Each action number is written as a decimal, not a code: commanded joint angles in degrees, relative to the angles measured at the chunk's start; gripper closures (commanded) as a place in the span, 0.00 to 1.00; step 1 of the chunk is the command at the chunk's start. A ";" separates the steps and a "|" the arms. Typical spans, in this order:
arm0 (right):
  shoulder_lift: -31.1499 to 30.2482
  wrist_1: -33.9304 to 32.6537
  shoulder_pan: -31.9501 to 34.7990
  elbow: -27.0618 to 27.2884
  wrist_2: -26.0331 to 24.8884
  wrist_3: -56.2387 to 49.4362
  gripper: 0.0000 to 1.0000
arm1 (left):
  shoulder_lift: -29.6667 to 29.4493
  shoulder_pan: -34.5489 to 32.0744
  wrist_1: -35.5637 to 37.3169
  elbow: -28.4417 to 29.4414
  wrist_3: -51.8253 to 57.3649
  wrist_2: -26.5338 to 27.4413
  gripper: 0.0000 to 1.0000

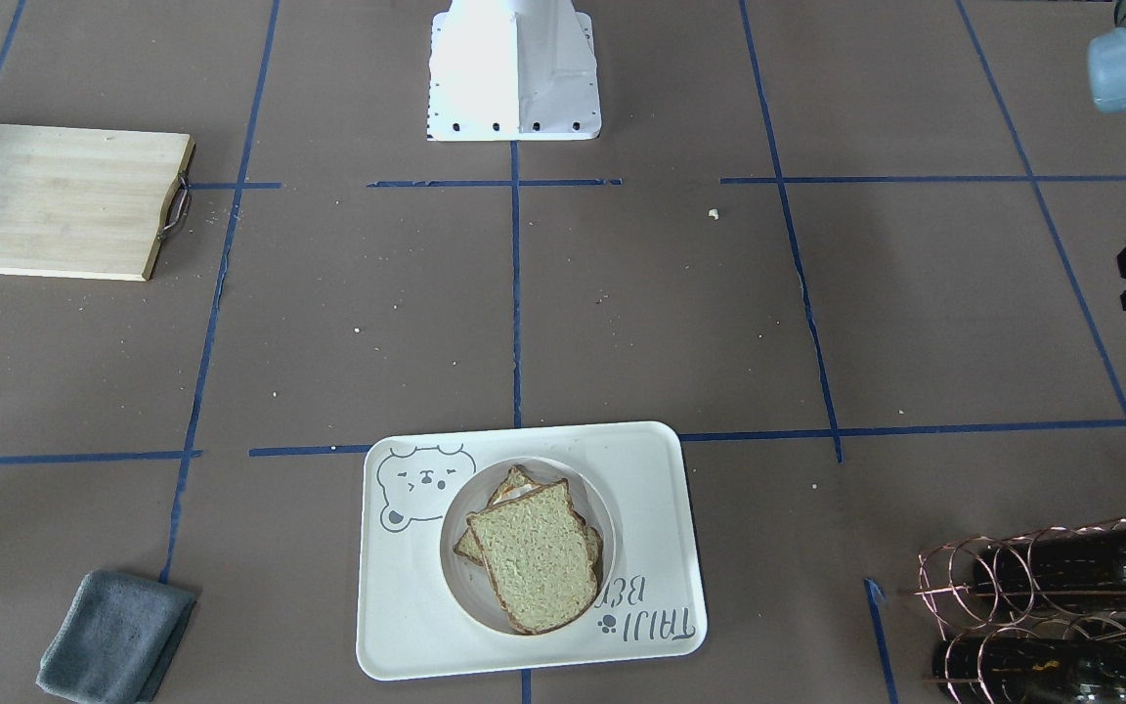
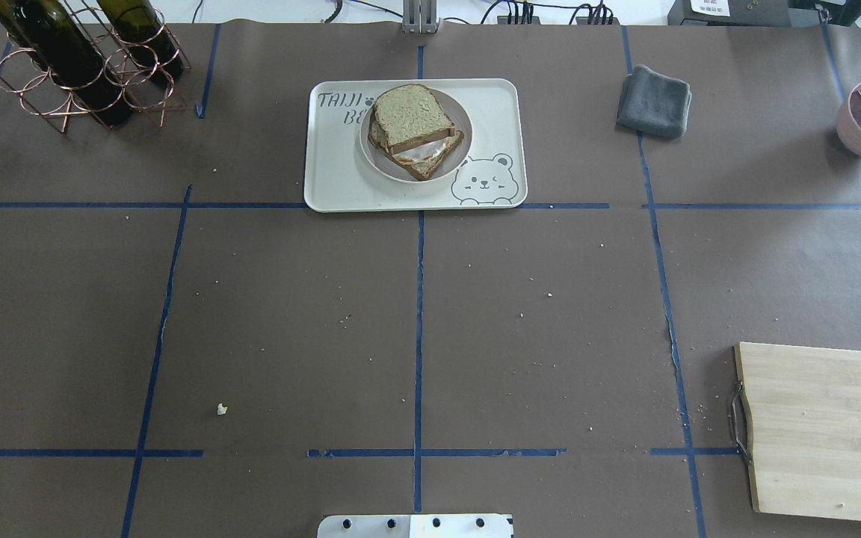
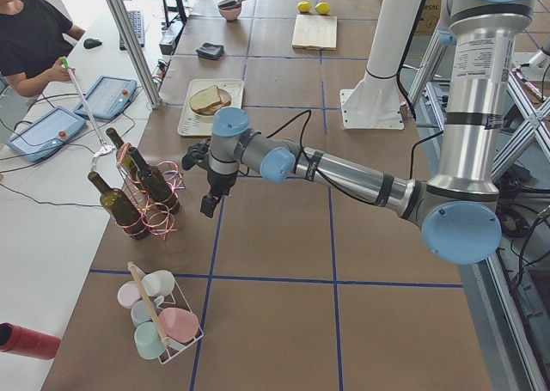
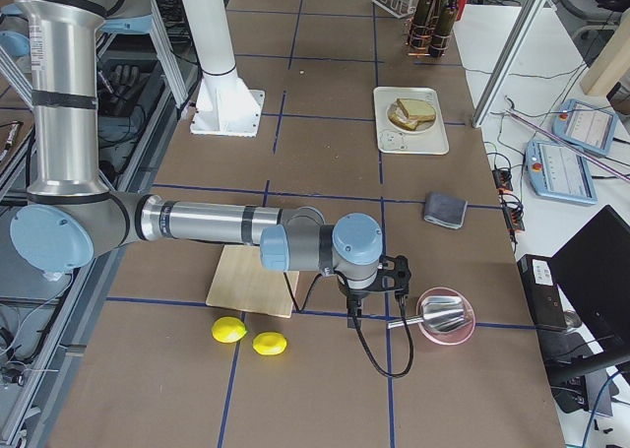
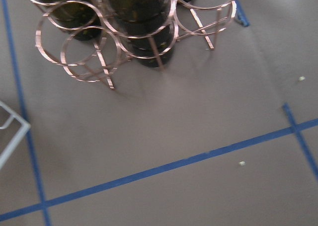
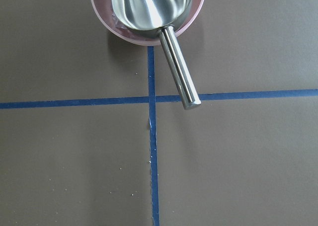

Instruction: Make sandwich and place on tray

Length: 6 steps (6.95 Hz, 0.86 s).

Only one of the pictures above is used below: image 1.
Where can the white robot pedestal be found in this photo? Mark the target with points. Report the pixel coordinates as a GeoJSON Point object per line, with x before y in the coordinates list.
{"type": "Point", "coordinates": [512, 70]}

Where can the dark wine bottle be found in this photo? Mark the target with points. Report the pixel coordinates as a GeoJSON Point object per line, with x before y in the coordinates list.
{"type": "Point", "coordinates": [1009, 669]}
{"type": "Point", "coordinates": [1072, 572]}

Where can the folded grey cloth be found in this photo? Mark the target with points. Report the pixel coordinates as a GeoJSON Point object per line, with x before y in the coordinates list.
{"type": "Point", "coordinates": [117, 641]}

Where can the wooden cutting board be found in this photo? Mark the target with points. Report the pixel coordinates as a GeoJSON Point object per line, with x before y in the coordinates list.
{"type": "Point", "coordinates": [89, 203]}

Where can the cream bear tray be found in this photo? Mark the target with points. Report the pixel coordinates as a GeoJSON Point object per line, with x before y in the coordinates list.
{"type": "Point", "coordinates": [409, 626]}

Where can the white round plate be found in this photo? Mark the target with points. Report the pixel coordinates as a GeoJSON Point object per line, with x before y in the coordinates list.
{"type": "Point", "coordinates": [468, 583]}

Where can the copper wire bottle rack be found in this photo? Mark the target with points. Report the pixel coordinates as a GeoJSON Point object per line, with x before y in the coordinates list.
{"type": "Point", "coordinates": [1039, 617]}

